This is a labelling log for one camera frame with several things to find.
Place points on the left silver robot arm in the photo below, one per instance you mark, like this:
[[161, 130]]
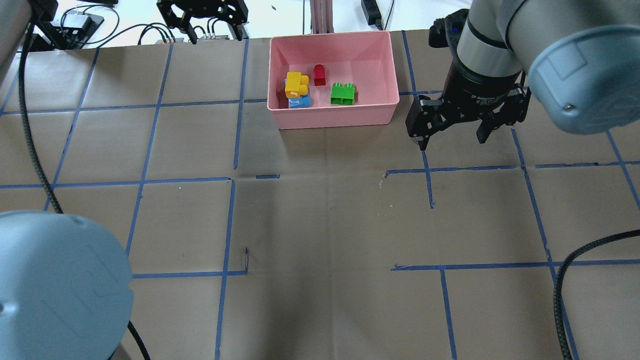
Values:
[[65, 279]]

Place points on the black power adapter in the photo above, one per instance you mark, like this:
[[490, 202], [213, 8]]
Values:
[[372, 13]]

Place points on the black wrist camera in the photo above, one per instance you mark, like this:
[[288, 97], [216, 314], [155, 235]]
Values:
[[446, 31]]

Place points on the red toy block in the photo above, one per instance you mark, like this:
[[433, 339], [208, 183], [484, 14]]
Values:
[[319, 75]]

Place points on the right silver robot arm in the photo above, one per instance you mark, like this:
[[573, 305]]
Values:
[[578, 58]]

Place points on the blue toy block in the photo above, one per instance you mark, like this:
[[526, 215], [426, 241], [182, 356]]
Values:
[[300, 102]]

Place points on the pink plastic box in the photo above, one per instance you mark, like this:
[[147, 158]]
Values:
[[364, 59]]

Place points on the yellow toy block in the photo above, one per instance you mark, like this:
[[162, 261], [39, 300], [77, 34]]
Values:
[[296, 84]]

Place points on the green toy block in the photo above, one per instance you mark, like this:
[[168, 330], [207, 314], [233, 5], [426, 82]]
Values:
[[343, 94]]

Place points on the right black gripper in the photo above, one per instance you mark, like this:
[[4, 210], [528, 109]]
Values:
[[479, 91]]

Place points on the aluminium frame post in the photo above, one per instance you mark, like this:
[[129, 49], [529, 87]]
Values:
[[321, 17]]

